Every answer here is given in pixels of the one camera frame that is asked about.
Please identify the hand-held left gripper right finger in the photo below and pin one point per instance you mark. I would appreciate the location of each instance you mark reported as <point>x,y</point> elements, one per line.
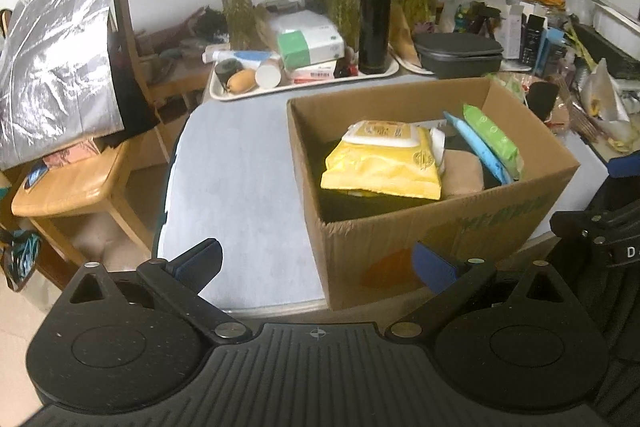
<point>434,264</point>

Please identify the green white tissue box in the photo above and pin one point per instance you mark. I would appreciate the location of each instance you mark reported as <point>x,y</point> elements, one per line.
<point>310,39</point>

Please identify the brown cardboard box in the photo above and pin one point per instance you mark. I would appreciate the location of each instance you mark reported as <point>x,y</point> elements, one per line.
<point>450,237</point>

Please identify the grey zip case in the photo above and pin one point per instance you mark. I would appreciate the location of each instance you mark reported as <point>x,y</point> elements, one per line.
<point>457,52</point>

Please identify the woven basket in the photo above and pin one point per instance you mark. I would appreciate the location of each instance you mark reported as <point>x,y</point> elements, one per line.
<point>575,112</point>

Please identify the white blue tube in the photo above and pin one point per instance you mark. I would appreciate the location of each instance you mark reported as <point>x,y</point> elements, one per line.
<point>240,55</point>

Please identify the black thermos bottle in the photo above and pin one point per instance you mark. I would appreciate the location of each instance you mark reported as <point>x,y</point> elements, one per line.
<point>375,22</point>

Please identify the pink box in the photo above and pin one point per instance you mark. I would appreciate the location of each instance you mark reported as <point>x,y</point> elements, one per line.
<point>75,154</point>

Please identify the printed blue packet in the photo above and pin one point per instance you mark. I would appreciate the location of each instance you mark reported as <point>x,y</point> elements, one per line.
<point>462,17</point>

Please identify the black carton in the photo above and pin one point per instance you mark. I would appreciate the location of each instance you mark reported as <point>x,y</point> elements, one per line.
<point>534,39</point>

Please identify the dark cloth pile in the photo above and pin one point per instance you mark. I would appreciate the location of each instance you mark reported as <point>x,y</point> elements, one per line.
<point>190,37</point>

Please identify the yellow wipes packet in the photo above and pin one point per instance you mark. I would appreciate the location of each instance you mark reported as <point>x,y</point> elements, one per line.
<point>380,162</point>

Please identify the white carton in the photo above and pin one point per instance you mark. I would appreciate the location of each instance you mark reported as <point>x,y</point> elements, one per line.
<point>505,27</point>

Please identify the black fan-shaped item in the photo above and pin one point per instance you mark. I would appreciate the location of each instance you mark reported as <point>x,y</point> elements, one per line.
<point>542,99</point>

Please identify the silver foil bag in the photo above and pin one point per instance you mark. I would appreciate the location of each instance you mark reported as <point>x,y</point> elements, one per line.
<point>55,62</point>

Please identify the black tape roll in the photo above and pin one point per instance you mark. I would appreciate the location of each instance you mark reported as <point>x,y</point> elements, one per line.
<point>229,71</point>

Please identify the light blue table cloth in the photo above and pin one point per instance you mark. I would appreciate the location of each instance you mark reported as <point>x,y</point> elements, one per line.
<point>240,187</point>

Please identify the paper shopping bag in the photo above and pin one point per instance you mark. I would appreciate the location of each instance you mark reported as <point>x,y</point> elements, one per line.
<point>17,259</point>

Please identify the white cup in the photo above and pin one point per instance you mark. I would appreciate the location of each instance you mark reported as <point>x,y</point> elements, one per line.
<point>270,74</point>

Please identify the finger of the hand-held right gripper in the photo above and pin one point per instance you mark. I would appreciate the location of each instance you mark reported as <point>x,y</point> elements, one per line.
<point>625,164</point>

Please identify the green white wipes packet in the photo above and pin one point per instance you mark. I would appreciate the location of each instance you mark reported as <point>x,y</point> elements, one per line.
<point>505,87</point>

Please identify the blue carton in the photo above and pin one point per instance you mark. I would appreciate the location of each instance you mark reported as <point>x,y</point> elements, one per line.
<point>552,52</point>

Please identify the black flat panel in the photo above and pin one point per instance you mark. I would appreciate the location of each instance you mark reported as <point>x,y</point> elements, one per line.
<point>127,57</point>

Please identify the wooden stool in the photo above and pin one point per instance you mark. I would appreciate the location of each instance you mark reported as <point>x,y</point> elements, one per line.
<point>70,192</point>

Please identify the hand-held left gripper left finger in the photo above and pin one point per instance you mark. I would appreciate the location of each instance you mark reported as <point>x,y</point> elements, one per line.
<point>200,257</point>

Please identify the clear plastic bag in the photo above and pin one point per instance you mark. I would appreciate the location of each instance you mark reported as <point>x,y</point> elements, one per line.
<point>605,102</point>

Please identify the red white box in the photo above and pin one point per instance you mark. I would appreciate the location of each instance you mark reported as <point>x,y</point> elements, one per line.
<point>315,72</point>

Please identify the wooden side table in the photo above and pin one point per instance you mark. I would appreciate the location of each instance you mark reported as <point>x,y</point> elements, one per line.
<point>175,87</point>

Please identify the blue wipes packet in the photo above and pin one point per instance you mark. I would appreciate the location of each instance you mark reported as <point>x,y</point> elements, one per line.
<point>477,147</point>

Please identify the black mini tripod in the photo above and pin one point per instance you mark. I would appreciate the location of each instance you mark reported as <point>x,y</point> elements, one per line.
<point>484,18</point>

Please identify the orange oval item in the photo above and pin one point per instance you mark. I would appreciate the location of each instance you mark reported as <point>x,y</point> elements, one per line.
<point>242,82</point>

